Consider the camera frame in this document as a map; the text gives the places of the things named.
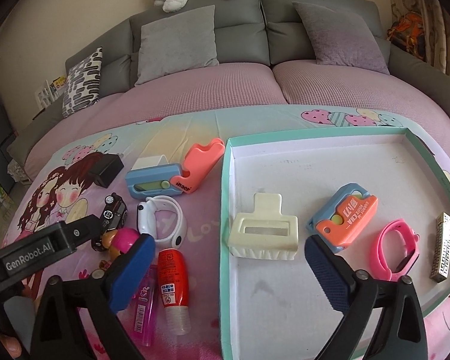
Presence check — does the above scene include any pink smart watch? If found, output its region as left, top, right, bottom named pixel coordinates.
left=369, top=219, right=420, bottom=282

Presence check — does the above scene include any small blue orange utility knife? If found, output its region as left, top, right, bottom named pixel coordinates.
left=306, top=183, right=379, bottom=253

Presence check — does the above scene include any purple transparent correction tape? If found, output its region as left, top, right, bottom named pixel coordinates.
left=132, top=265, right=158, bottom=347

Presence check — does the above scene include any cream hair claw clip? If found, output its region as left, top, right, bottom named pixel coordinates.
left=226, top=193, right=299, bottom=261

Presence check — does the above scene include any pink helmet puppy figure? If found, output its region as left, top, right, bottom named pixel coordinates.
left=79, top=228, right=139, bottom=280

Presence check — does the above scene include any gold black patterned lighter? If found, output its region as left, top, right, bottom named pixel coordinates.
left=430, top=212, right=450, bottom=283

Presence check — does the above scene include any black toy car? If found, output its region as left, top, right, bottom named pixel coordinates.
left=91, top=193, right=128, bottom=252

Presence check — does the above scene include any red glue bottle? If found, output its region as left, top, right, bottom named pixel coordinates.
left=157, top=248, right=191, bottom=336

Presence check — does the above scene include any black power adapter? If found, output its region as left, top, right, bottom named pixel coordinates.
left=88, top=154, right=124, bottom=189

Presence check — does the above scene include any white smart watch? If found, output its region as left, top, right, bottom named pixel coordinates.
left=136, top=195, right=188, bottom=249

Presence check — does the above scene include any white power adapter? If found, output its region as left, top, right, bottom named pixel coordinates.
left=131, top=154, right=169, bottom=171

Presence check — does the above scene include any large blue orange utility knife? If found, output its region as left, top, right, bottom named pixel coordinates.
left=125, top=137, right=225, bottom=201

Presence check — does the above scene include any person's left hand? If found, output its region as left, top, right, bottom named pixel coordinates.
left=0, top=334, right=23, bottom=359

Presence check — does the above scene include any mint green shallow tray box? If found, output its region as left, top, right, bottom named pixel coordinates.
left=219, top=127, right=450, bottom=359

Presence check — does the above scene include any white magazine rack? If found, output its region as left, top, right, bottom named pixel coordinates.
left=34, top=76, right=66, bottom=110

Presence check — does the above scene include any cartoon print pink tablecloth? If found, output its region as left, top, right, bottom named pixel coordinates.
left=0, top=103, right=450, bottom=360

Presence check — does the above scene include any black white patterned cushion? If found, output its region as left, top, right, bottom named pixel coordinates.
left=62, top=47, right=103, bottom=118

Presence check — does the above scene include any purple grey cushion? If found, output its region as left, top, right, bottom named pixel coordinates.
left=293, top=2, right=389, bottom=75

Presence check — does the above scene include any grey sofa with pink cover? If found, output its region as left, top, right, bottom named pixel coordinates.
left=5, top=0, right=450, bottom=177

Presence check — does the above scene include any orange yellow decoration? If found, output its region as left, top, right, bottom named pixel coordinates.
left=387, top=11, right=426, bottom=61

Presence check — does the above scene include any light grey cushion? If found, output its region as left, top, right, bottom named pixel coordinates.
left=135, top=5, right=219, bottom=86

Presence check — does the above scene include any patterned beige curtain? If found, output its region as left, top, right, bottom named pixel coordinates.
left=387, top=0, right=450, bottom=76

